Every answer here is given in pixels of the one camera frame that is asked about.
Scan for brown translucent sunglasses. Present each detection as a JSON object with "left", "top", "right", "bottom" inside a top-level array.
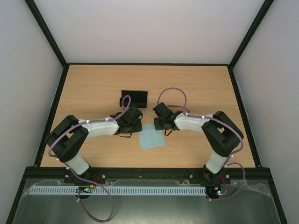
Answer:
[{"left": 168, "top": 105, "right": 190, "bottom": 113}]

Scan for light blue cleaning cloth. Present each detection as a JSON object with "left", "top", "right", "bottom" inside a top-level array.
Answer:
[{"left": 139, "top": 124, "right": 165, "bottom": 149}]

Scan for black sunglasses case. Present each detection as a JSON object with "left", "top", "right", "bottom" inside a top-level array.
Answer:
[{"left": 119, "top": 90, "right": 148, "bottom": 108}]

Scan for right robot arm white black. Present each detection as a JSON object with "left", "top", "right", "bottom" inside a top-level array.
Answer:
[{"left": 153, "top": 103, "right": 244, "bottom": 183}]

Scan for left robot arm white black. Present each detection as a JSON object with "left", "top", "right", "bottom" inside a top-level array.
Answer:
[{"left": 45, "top": 106, "right": 143, "bottom": 175}]

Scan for left controller board with leds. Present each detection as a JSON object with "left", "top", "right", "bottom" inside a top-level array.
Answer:
[{"left": 75, "top": 185, "right": 96, "bottom": 194}]

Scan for controller board with leds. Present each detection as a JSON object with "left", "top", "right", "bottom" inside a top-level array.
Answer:
[
  {"left": 75, "top": 185, "right": 96, "bottom": 194},
  {"left": 206, "top": 186, "right": 228, "bottom": 196}
]

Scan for right controller board with leds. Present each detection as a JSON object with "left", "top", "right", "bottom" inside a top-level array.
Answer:
[{"left": 206, "top": 186, "right": 228, "bottom": 196}]

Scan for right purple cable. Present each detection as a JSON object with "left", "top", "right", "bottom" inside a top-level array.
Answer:
[{"left": 157, "top": 87, "right": 246, "bottom": 203}]

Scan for purple cable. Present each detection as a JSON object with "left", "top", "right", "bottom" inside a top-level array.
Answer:
[
  {"left": 157, "top": 87, "right": 246, "bottom": 203},
  {"left": 47, "top": 95, "right": 131, "bottom": 222}
]

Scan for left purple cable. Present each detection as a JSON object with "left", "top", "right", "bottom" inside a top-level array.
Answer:
[{"left": 47, "top": 95, "right": 131, "bottom": 222}]

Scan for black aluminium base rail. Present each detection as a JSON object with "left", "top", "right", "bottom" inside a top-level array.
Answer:
[{"left": 23, "top": 166, "right": 273, "bottom": 186}]

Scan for light blue slotted cable duct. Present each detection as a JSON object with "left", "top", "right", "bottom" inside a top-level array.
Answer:
[{"left": 29, "top": 186, "right": 206, "bottom": 196}]

